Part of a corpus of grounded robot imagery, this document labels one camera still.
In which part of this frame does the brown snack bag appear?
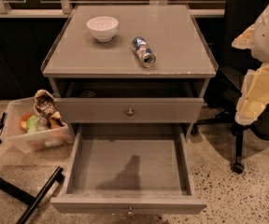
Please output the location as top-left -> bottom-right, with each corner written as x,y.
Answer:
34,90 -> 65,128

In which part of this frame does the grey drawer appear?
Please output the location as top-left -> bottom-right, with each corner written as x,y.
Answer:
51,124 -> 206,215
53,81 -> 205,125

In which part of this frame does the green apple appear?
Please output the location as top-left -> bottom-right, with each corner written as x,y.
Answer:
26,115 -> 38,133

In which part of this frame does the orange fruit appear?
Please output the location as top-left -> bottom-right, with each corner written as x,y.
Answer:
20,113 -> 32,133

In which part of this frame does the clear plastic storage bin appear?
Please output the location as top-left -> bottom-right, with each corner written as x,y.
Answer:
4,97 -> 74,153

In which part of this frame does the grey top drawer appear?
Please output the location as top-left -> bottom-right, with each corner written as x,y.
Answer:
53,81 -> 205,125

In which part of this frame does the black metal stand frame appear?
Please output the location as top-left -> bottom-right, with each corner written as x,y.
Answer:
0,110 -> 64,224

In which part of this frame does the black office chair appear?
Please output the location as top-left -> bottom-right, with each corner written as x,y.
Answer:
198,0 -> 269,174

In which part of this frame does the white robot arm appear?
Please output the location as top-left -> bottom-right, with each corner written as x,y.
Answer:
232,5 -> 269,125

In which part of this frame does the grey drawer cabinet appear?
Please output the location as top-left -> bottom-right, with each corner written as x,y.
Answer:
40,4 -> 219,135

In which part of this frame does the blue silver soda can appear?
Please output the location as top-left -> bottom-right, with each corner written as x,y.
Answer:
132,36 -> 156,68

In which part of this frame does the white ceramic bowl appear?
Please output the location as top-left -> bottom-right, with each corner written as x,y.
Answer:
87,16 -> 119,42

